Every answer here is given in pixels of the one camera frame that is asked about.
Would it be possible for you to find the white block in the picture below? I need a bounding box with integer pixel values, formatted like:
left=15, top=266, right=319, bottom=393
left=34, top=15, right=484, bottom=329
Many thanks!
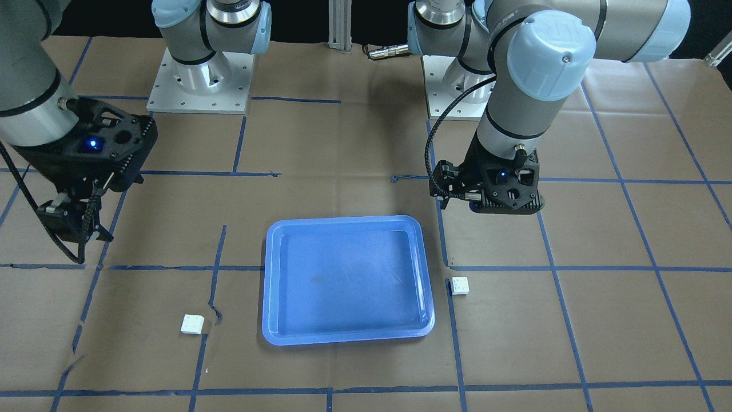
left=180, top=314, right=205, bottom=335
left=449, top=276, right=470, bottom=296

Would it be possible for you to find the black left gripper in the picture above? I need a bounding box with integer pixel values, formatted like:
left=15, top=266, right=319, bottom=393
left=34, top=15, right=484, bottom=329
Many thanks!
left=429, top=137, right=546, bottom=215

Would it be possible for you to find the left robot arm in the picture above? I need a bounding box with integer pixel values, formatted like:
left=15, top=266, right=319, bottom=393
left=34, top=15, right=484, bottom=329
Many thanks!
left=407, top=1, right=691, bottom=215

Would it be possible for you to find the blue plastic tray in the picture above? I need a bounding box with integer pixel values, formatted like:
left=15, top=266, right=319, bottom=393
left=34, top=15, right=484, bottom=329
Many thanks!
left=261, top=215, right=436, bottom=346

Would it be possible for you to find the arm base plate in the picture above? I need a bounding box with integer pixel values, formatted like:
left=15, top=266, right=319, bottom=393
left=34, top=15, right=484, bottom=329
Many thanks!
left=421, top=56, right=495, bottom=121
left=146, top=50, right=254, bottom=115

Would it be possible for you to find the aluminium frame post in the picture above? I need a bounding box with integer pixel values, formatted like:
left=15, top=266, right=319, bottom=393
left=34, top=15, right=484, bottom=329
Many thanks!
left=327, top=0, right=352, bottom=54

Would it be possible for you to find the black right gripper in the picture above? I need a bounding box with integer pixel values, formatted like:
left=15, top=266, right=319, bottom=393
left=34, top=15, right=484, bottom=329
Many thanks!
left=16, top=98, right=158, bottom=241

